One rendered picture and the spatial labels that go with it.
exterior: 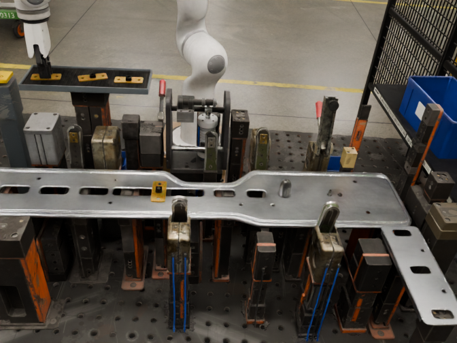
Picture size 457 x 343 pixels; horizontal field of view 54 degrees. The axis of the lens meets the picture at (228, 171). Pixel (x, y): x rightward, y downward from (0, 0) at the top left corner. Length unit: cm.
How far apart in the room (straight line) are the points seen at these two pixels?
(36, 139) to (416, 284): 103
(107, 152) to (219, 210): 37
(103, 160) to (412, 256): 85
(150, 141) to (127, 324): 51
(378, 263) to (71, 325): 81
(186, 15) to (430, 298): 106
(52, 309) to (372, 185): 96
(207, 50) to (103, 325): 88
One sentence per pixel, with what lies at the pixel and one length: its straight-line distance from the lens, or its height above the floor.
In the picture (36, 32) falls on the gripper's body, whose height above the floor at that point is 131.
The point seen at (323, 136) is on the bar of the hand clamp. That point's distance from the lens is 133.
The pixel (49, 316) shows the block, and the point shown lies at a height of 70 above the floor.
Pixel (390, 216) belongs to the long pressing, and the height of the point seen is 100.
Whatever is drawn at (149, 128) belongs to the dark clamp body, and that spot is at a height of 108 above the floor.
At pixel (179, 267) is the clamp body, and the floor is 95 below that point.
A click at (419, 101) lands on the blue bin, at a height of 112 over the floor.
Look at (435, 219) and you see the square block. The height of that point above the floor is 104.
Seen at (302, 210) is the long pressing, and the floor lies 100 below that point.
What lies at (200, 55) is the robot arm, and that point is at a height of 120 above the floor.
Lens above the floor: 178
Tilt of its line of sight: 37 degrees down
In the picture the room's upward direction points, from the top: 5 degrees clockwise
